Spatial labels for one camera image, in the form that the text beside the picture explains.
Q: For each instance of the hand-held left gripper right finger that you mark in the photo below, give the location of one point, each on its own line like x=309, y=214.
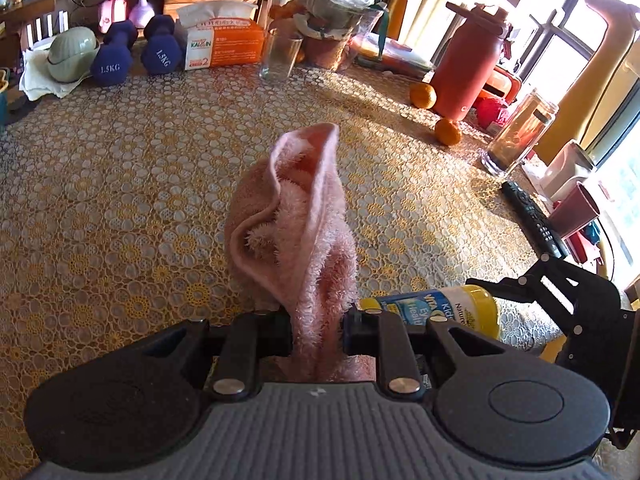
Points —
x=357, y=332

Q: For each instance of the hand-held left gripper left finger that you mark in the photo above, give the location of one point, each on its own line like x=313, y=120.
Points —
x=277, y=332

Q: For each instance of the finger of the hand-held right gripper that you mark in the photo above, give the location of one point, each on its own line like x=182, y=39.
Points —
x=500, y=287

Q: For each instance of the yellow supplement bottle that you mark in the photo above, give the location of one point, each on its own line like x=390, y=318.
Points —
x=475, y=305

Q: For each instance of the pink fluffy towel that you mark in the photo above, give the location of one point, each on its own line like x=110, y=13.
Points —
x=310, y=210

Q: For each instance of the black remote control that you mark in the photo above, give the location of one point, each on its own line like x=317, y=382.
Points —
x=532, y=215

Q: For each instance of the maroon cup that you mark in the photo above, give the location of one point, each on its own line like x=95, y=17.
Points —
x=575, y=210

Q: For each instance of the white container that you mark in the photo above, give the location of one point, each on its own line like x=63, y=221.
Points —
x=565, y=165

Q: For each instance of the glass tea bottle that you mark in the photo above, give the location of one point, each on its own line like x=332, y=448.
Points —
x=520, y=135

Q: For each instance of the orange mandarin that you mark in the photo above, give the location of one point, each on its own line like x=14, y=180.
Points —
x=447, y=131
x=423, y=96

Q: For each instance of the orange bag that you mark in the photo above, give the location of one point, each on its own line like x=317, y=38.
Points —
x=502, y=85

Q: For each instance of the red insulated water bottle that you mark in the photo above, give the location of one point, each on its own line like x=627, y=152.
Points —
x=465, y=70

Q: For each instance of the clear flat storage box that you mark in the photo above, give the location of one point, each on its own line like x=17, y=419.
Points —
x=400, y=57

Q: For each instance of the tan wooden chair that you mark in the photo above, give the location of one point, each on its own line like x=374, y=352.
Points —
x=610, y=60

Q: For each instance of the clear drinking glass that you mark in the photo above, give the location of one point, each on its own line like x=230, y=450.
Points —
x=281, y=57

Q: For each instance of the orange tissue pack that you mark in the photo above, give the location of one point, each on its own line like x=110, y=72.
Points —
x=225, y=40

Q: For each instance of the blue dumbbell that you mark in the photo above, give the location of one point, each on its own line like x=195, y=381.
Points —
x=161, y=50
x=112, y=60

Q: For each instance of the white cloth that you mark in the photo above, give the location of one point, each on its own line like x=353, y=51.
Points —
x=37, y=82

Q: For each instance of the pale green bowl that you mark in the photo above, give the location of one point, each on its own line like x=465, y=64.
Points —
x=72, y=52

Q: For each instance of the lilac kettlebell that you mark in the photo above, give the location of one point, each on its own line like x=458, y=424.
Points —
x=144, y=7

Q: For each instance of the teal basin with yellow colander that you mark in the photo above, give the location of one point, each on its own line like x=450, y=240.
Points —
x=3, y=100

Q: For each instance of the pink kettlebell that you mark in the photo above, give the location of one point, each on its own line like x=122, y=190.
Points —
x=111, y=12

